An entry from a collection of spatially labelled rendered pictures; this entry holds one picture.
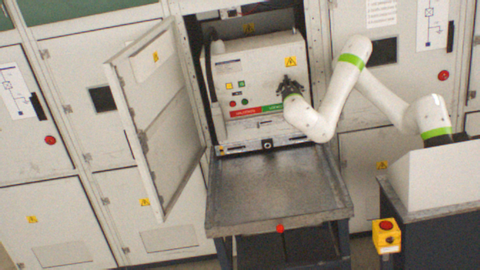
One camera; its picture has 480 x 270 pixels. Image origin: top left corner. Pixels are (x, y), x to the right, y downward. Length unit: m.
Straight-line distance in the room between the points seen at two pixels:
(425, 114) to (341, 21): 0.60
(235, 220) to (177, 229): 0.95
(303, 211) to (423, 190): 0.50
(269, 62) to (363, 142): 0.76
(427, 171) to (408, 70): 0.67
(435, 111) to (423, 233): 0.52
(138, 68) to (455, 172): 1.33
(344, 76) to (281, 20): 1.02
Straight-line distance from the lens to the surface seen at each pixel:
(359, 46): 1.88
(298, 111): 1.63
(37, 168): 2.63
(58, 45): 2.24
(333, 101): 1.75
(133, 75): 1.74
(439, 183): 1.88
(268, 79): 2.02
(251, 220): 1.77
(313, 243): 2.60
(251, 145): 2.16
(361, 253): 2.77
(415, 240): 1.99
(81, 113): 2.35
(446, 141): 1.88
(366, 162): 2.50
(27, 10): 2.22
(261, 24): 2.72
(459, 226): 2.04
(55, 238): 2.93
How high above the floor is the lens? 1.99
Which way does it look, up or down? 29 degrees down
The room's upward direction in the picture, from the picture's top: 11 degrees counter-clockwise
